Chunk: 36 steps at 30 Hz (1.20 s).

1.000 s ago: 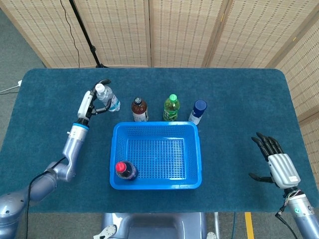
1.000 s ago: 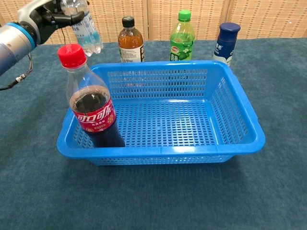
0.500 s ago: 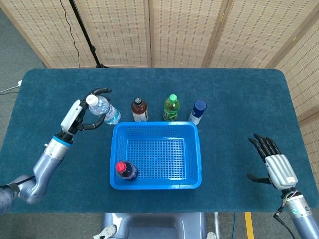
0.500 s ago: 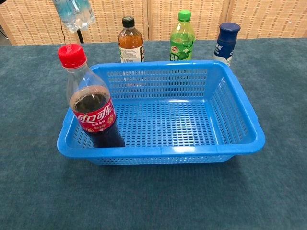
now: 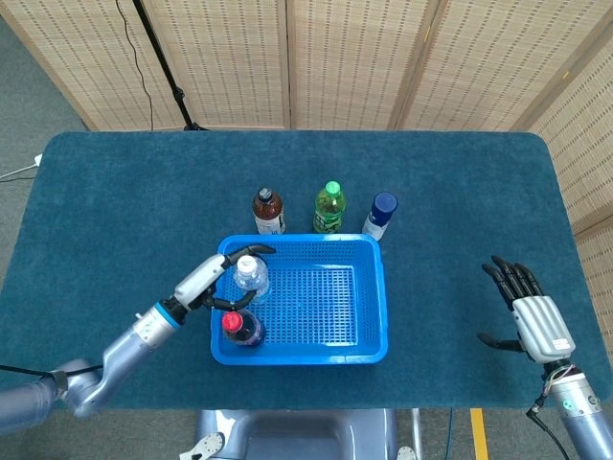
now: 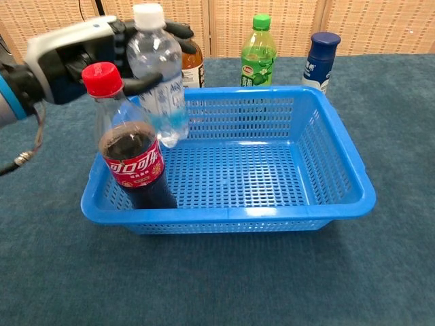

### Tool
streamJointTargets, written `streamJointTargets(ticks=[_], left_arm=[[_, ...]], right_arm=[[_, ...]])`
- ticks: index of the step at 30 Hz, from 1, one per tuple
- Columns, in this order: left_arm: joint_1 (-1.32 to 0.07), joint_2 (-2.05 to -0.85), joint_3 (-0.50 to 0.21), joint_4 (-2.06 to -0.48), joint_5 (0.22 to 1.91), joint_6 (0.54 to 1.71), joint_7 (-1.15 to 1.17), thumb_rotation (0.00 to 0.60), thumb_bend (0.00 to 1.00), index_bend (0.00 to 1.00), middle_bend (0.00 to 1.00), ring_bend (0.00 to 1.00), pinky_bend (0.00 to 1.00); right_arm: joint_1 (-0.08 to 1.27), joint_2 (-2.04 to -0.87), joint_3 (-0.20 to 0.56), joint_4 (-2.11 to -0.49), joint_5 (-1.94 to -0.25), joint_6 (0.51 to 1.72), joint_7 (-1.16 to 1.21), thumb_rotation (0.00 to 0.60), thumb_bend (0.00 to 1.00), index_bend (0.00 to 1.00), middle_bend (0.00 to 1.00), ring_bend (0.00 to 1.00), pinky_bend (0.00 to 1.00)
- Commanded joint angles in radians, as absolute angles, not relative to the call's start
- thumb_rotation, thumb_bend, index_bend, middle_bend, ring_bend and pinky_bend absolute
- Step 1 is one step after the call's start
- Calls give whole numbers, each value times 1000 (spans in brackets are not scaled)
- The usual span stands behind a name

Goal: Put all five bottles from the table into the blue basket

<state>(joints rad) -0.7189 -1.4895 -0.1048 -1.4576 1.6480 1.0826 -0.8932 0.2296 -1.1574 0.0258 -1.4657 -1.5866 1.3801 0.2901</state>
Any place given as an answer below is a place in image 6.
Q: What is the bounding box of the blue plastic slotted basket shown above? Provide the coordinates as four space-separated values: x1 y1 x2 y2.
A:
80 85 377 235

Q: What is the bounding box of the red-capped dark bottle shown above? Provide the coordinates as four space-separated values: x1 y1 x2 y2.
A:
81 62 178 210

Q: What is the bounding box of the green-capped bottle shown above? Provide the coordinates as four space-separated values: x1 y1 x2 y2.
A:
240 13 277 87

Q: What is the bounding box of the clear water bottle white cap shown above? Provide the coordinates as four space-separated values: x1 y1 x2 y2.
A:
125 3 190 149

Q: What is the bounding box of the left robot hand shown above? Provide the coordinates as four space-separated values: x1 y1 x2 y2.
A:
0 15 197 107

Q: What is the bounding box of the blue-capped white bottle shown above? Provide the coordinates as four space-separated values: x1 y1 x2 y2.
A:
300 31 342 94

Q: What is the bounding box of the teal table cloth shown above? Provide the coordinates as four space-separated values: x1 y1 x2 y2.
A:
0 53 435 326

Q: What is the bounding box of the brown tea bottle black cap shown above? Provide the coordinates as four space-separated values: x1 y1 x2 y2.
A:
176 22 205 89

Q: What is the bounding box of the bamboo folding screen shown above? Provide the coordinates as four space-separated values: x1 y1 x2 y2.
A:
0 0 435 65

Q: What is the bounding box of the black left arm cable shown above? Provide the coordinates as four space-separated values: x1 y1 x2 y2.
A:
0 101 47 177

